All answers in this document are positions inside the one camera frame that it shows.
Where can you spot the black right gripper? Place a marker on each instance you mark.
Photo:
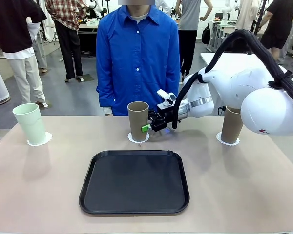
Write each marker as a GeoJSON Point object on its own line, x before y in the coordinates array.
{"type": "Point", "coordinates": [168, 115]}

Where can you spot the brown fibre cup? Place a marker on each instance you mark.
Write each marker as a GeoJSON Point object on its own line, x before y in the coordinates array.
{"type": "Point", "coordinates": [230, 126]}
{"type": "Point", "coordinates": [136, 122]}

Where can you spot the white paper doily coaster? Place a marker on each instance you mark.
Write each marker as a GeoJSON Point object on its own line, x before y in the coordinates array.
{"type": "Point", "coordinates": [48, 137]}
{"type": "Point", "coordinates": [218, 138]}
{"type": "Point", "coordinates": [129, 137]}

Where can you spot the pale green cup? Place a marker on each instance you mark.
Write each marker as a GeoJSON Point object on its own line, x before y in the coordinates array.
{"type": "Point", "coordinates": [30, 124]}

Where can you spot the person's right forearm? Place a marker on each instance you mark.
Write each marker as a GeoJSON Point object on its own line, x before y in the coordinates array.
{"type": "Point", "coordinates": [106, 102]}

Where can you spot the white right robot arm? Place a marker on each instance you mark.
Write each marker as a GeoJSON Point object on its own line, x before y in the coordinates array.
{"type": "Point", "coordinates": [258, 97]}

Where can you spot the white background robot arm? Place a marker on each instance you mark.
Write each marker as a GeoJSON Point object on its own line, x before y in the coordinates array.
{"type": "Point", "coordinates": [96, 7]}
{"type": "Point", "coordinates": [226, 12]}

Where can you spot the person's left forearm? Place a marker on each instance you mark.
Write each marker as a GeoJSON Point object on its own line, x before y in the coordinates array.
{"type": "Point", "coordinates": [171, 83]}

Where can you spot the person in blue shirt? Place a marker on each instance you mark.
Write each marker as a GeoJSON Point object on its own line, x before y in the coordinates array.
{"type": "Point", "coordinates": [136, 61]}

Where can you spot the black plastic serving tray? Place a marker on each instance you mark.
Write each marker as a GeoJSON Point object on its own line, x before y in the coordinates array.
{"type": "Point", "coordinates": [136, 185]}

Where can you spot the white table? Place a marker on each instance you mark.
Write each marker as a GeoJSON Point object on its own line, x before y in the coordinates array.
{"type": "Point", "coordinates": [210, 59]}

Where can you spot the black hanging bag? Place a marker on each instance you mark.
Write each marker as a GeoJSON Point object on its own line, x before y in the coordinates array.
{"type": "Point", "coordinates": [205, 34]}

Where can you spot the background work desk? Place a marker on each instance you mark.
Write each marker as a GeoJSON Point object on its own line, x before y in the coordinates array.
{"type": "Point", "coordinates": [222, 31]}
{"type": "Point", "coordinates": [88, 29]}

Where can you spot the person in grey shirt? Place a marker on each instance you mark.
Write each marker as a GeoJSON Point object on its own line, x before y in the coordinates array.
{"type": "Point", "coordinates": [189, 14]}

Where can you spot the person in plaid shirt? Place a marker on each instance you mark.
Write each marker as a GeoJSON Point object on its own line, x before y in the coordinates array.
{"type": "Point", "coordinates": [66, 14]}

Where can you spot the black tripod pole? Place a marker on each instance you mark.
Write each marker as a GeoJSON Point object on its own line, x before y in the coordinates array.
{"type": "Point", "coordinates": [260, 14]}

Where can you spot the person in black outfit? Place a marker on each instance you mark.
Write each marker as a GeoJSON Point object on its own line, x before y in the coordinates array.
{"type": "Point", "coordinates": [278, 24]}

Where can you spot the person in black shirt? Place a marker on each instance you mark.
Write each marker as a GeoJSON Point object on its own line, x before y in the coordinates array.
{"type": "Point", "coordinates": [12, 24]}

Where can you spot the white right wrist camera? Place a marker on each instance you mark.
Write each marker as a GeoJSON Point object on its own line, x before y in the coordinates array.
{"type": "Point", "coordinates": [164, 95]}

